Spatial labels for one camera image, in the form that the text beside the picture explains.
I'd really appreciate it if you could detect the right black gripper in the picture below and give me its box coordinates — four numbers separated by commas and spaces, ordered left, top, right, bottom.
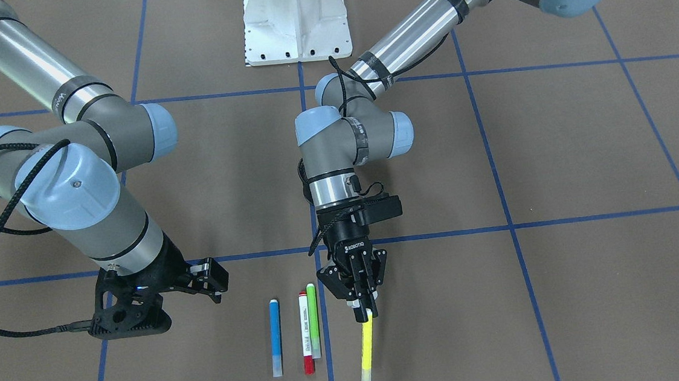
140, 233, 229, 303

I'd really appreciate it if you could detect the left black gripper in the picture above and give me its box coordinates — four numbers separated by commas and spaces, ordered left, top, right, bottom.
313, 203, 386, 323

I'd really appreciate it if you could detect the yellow highlighter pen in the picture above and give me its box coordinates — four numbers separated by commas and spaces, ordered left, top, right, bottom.
361, 309, 373, 381

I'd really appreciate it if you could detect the green highlighter pen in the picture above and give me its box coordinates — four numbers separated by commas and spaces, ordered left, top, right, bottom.
305, 283, 322, 359

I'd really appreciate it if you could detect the blue highlighter pen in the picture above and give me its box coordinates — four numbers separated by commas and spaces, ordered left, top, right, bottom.
268, 298, 284, 378

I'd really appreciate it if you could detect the red white marker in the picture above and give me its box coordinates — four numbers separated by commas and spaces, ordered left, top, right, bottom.
298, 290, 315, 376

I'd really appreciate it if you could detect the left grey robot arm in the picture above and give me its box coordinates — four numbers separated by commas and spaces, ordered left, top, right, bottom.
295, 0, 601, 324

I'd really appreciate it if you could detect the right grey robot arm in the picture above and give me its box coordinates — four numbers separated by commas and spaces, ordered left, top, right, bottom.
0, 0, 228, 308

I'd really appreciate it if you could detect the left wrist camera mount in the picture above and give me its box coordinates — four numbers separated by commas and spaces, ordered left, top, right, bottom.
352, 195, 403, 226

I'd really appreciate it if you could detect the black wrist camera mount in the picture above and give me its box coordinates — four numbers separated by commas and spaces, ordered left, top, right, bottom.
88, 269, 172, 341

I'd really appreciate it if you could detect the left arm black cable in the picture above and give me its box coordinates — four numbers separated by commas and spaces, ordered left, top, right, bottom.
288, 50, 405, 257

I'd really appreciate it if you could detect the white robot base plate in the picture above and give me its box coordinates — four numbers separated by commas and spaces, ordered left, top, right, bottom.
243, 0, 353, 66

